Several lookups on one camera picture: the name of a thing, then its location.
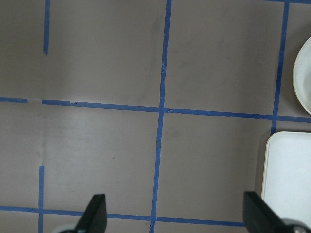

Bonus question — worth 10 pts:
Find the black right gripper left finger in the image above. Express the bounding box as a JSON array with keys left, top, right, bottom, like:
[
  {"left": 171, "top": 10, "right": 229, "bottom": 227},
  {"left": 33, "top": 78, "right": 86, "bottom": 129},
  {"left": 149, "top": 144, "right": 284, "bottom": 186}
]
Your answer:
[{"left": 75, "top": 194, "right": 107, "bottom": 233}]

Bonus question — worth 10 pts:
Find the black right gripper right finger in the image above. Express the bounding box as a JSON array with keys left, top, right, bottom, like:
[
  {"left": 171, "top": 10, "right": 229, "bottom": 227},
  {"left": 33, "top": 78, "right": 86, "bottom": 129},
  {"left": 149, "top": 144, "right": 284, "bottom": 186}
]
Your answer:
[{"left": 243, "top": 191, "right": 311, "bottom": 233}]

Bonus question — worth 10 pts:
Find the white rectangular tray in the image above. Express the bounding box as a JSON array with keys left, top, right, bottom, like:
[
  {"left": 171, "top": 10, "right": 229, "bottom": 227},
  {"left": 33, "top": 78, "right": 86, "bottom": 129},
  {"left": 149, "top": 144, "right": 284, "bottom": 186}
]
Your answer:
[{"left": 261, "top": 131, "right": 311, "bottom": 227}]

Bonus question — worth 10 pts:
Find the cream round plate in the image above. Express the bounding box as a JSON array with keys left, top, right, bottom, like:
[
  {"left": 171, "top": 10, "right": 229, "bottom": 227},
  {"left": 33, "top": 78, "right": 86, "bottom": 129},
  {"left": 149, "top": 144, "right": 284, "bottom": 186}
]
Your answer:
[{"left": 293, "top": 37, "right": 311, "bottom": 114}]

